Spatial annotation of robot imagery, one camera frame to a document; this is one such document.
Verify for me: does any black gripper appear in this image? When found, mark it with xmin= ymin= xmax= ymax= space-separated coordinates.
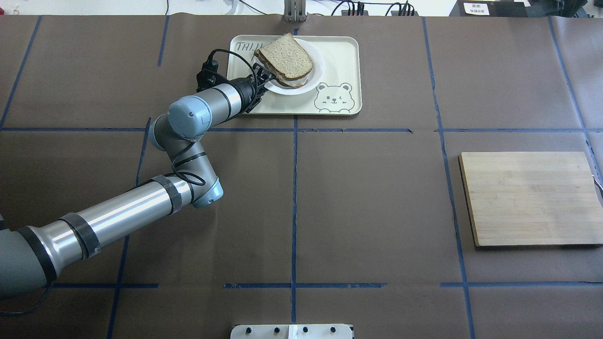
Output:
xmin=243 ymin=64 xmax=276 ymax=113

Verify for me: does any white bread slice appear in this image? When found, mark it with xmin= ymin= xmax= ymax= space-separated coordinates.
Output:
xmin=254 ymin=33 xmax=314 ymax=80

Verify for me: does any white round plate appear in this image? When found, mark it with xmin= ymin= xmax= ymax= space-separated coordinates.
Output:
xmin=254 ymin=34 xmax=326 ymax=95

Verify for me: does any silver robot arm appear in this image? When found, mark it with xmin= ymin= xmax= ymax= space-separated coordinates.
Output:
xmin=0 ymin=61 xmax=275 ymax=299

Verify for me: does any bread with fried egg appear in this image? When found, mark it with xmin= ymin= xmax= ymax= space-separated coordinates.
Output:
xmin=273 ymin=71 xmax=312 ymax=88

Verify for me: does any cream bear tray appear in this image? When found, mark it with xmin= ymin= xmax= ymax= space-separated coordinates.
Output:
xmin=251 ymin=36 xmax=362 ymax=115

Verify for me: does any black box with label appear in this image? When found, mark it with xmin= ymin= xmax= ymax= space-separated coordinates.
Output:
xmin=448 ymin=0 xmax=528 ymax=17

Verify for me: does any white mounting pillar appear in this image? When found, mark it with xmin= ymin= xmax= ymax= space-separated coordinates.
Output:
xmin=230 ymin=323 xmax=355 ymax=339

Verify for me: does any wooden cutting board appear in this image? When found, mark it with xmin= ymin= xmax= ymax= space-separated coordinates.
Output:
xmin=458 ymin=152 xmax=603 ymax=247

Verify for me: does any camera black cable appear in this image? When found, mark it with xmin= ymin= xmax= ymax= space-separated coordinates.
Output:
xmin=171 ymin=48 xmax=260 ymax=186

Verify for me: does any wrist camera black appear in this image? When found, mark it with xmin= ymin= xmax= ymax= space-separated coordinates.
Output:
xmin=196 ymin=58 xmax=222 ymax=93

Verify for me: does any aluminium frame post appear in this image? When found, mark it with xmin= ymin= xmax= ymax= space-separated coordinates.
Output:
xmin=284 ymin=0 xmax=308 ymax=22

